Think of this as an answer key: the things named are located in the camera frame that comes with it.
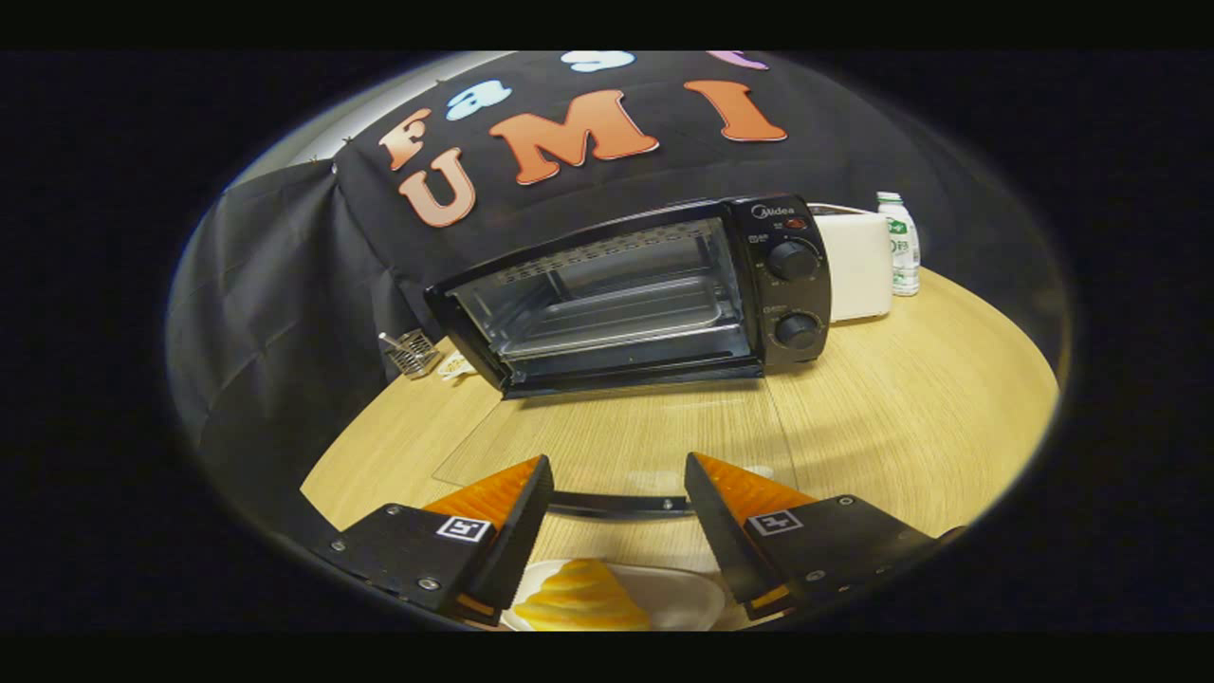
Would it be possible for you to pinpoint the black toaster oven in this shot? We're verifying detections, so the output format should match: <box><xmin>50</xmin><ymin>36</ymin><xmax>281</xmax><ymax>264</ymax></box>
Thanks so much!
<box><xmin>425</xmin><ymin>194</ymin><xmax>834</xmax><ymax>520</ymax></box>

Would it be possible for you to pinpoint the white plastic bottle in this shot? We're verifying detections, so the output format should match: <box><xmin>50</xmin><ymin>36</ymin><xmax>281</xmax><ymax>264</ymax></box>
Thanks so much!
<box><xmin>876</xmin><ymin>192</ymin><xmax>921</xmax><ymax>298</ymax></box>

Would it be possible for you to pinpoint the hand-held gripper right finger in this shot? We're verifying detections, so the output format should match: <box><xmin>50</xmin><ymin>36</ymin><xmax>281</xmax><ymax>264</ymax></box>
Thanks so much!
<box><xmin>685</xmin><ymin>452</ymin><xmax>964</xmax><ymax>622</ymax></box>

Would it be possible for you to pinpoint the small metal wire basket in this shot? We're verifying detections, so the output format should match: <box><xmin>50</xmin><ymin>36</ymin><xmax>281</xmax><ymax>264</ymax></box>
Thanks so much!
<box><xmin>377</xmin><ymin>328</ymin><xmax>443</xmax><ymax>380</ymax></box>

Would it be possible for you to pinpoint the yellow croissant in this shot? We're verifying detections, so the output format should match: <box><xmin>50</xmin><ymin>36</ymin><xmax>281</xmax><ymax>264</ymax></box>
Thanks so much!
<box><xmin>512</xmin><ymin>558</ymin><xmax>653</xmax><ymax>633</ymax></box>

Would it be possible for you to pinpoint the white plate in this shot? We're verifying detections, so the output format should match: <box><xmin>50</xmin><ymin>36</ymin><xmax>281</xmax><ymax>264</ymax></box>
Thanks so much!
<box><xmin>500</xmin><ymin>560</ymin><xmax>727</xmax><ymax>633</ymax></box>

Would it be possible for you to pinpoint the black backdrop cloth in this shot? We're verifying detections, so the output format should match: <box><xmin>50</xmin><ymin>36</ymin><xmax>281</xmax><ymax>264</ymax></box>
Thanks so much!
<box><xmin>166</xmin><ymin>51</ymin><xmax>1054</xmax><ymax>508</ymax></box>

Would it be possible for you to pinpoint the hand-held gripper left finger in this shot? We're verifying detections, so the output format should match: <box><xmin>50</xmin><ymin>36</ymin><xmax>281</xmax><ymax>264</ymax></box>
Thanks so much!
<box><xmin>318</xmin><ymin>454</ymin><xmax>555</xmax><ymax>627</ymax></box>

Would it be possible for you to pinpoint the white bread toaster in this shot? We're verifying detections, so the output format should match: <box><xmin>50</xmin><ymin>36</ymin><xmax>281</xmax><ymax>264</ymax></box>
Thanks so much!
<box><xmin>808</xmin><ymin>203</ymin><xmax>894</xmax><ymax>323</ymax></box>

